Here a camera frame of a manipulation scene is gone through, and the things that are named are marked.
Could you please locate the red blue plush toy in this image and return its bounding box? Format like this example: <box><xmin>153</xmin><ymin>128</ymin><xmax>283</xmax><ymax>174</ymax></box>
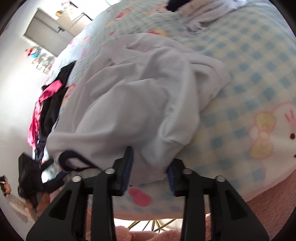
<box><xmin>25</xmin><ymin>46</ymin><xmax>42</xmax><ymax>58</ymax></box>

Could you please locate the white folded clothes stack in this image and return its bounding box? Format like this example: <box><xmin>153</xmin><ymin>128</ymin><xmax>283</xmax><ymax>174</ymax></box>
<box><xmin>178</xmin><ymin>1</ymin><xmax>248</xmax><ymax>33</ymax></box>

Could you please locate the pink garment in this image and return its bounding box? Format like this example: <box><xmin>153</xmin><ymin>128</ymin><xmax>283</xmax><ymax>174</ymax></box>
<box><xmin>27</xmin><ymin>79</ymin><xmax>63</xmax><ymax>149</ymax></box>

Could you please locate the black garment pile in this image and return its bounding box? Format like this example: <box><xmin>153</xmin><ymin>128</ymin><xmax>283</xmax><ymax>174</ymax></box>
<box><xmin>35</xmin><ymin>61</ymin><xmax>75</xmax><ymax>163</ymax></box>

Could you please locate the blue checkered cartoon blanket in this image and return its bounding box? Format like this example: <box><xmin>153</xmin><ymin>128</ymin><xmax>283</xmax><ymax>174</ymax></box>
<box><xmin>46</xmin><ymin>0</ymin><xmax>296</xmax><ymax>220</ymax></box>

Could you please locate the white wardrobe door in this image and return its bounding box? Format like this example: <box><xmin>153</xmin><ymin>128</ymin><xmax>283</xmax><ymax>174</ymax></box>
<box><xmin>24</xmin><ymin>9</ymin><xmax>74</xmax><ymax>56</ymax></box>

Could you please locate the light grey navy-trimmed t-shirt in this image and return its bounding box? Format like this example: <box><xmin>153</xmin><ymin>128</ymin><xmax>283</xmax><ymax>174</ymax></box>
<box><xmin>46</xmin><ymin>33</ymin><xmax>230</xmax><ymax>185</ymax></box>

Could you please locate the white shelf with trinkets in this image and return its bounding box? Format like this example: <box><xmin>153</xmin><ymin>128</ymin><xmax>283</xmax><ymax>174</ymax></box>
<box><xmin>32</xmin><ymin>54</ymin><xmax>55</xmax><ymax>74</ymax></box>

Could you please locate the navy folded garment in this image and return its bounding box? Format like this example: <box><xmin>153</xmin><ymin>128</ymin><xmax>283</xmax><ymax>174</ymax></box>
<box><xmin>166</xmin><ymin>0</ymin><xmax>190</xmax><ymax>12</ymax></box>

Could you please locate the operator left hand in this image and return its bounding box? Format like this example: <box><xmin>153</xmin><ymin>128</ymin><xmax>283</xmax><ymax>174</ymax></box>
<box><xmin>25</xmin><ymin>193</ymin><xmax>51</xmax><ymax>221</ymax></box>

